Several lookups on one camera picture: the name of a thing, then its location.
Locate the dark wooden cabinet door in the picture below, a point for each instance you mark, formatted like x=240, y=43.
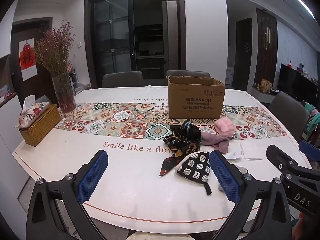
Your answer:
x=266, y=45

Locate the grey cloth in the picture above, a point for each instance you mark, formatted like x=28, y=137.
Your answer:
x=243, y=170

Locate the white tissue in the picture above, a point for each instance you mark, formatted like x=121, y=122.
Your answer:
x=28, y=102

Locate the dark glass sliding door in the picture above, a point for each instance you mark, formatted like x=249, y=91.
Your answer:
x=112, y=35

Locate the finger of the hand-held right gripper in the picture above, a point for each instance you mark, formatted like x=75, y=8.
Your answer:
x=277, y=155
x=311, y=151

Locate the yellow packages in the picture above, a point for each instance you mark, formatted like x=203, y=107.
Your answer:
x=265, y=83

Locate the glass vase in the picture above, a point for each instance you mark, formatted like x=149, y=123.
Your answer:
x=64, y=95

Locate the white low cabinet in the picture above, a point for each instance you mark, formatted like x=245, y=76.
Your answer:
x=263, y=95

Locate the dark room door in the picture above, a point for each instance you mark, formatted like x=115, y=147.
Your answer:
x=243, y=50

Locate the white gauze cloth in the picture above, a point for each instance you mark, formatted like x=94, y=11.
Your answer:
x=251, y=151

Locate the yellow woven tissue box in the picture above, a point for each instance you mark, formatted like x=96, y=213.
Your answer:
x=40, y=132

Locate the black patterned silk scarf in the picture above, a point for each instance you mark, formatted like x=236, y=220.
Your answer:
x=182, y=140

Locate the colourful clothes on chair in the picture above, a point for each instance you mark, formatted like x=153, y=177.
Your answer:
x=312, y=120

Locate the white zigzag-edged cloth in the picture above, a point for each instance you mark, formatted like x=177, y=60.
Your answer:
x=233, y=155

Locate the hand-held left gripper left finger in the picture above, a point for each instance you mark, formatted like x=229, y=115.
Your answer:
x=93, y=175

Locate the pink fluffy headband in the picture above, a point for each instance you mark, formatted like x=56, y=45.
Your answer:
x=225, y=127

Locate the black white-dotted eye mask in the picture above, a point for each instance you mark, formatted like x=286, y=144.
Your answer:
x=195, y=167

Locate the dried purple flowers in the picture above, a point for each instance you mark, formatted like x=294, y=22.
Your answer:
x=55, y=50

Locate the silver refrigerator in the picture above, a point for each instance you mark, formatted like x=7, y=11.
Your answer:
x=170, y=35

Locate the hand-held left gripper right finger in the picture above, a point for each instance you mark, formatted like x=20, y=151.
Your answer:
x=225, y=177

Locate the dark wooden entrance door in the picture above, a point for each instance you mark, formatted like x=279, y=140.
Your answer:
x=42, y=30

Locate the brown cardboard box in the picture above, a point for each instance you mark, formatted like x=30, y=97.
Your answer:
x=195, y=105

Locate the grey dining chair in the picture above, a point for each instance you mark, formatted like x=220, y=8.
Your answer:
x=287, y=112
x=187, y=73
x=122, y=78

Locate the white stool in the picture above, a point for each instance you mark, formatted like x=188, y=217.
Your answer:
x=78, y=82

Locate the floral fabric tissue cover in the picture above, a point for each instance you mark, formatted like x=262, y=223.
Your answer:
x=35, y=112

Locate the red wall calendar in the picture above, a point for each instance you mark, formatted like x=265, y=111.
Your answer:
x=28, y=60

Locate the mauve knitted cloth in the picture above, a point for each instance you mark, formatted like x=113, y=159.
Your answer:
x=215, y=140

